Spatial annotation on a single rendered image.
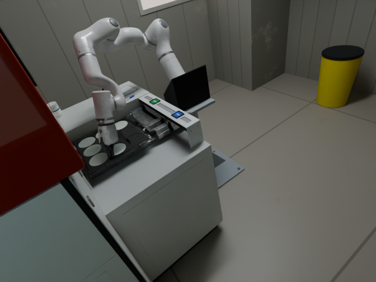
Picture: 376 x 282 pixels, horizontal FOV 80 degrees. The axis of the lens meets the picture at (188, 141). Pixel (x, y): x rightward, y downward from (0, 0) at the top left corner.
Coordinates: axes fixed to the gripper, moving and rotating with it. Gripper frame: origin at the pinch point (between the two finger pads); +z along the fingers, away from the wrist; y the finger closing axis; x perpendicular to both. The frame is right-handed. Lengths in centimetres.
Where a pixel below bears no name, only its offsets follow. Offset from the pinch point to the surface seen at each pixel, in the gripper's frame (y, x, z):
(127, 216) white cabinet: -13.3, -14.5, 26.6
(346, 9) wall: 224, -162, -101
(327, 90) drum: 199, -145, -15
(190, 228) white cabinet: 26, -32, 57
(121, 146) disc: 8.0, -1.3, -1.4
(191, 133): 16.7, -39.1, -6.8
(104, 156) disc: 0.5, 4.5, 2.1
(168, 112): 27.3, -22.6, -17.0
